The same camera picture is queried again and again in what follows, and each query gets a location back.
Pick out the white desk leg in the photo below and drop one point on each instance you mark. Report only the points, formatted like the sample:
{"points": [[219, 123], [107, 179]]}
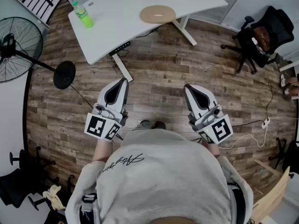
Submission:
{"points": [[122, 67], [185, 30]]}

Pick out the person's shoe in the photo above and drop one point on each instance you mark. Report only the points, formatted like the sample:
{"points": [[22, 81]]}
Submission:
{"points": [[160, 124], [282, 79]]}

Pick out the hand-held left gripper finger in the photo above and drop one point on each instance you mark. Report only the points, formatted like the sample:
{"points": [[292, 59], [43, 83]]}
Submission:
{"points": [[102, 97], [123, 94]]}

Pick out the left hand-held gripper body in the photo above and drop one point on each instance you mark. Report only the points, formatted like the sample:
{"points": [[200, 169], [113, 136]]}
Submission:
{"points": [[94, 125]]}

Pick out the black standing fan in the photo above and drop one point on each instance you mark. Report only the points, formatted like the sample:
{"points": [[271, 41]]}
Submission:
{"points": [[63, 75]]}

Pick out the light wooden board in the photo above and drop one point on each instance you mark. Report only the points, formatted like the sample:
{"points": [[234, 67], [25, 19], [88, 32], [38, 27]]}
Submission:
{"points": [[271, 199]]}

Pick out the person's left forearm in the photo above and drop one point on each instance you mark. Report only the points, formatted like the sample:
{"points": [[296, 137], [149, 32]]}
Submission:
{"points": [[102, 150]]}

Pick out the white power strip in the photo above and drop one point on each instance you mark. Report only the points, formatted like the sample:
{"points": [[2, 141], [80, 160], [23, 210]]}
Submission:
{"points": [[265, 123]]}

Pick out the person's grey sweatshirt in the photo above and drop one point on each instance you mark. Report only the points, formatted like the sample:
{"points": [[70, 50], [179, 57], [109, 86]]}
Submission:
{"points": [[163, 183]]}

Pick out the person's right forearm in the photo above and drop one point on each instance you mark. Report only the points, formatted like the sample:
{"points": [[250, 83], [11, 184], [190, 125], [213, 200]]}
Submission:
{"points": [[211, 148]]}

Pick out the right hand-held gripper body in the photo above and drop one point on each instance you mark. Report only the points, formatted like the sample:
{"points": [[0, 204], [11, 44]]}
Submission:
{"points": [[222, 128]]}

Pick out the black office chair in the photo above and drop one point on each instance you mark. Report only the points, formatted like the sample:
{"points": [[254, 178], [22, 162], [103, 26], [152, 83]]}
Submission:
{"points": [[289, 157], [14, 183], [278, 24]]}

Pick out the brown leather bag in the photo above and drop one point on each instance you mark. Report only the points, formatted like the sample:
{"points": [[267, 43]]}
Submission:
{"points": [[262, 37]]}

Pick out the black control panel strip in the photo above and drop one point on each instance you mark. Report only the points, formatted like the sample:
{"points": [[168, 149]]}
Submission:
{"points": [[120, 48]]}

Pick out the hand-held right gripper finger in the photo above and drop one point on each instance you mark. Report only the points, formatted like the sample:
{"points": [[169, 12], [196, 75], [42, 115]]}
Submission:
{"points": [[189, 104], [211, 100]]}

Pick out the person's right shoe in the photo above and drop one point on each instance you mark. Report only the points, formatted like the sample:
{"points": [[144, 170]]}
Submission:
{"points": [[160, 124]]}

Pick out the cream cloth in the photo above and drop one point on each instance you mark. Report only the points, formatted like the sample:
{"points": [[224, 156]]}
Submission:
{"points": [[53, 193]]}

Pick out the green drink bottle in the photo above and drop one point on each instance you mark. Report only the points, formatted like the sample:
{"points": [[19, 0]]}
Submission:
{"points": [[84, 16]]}

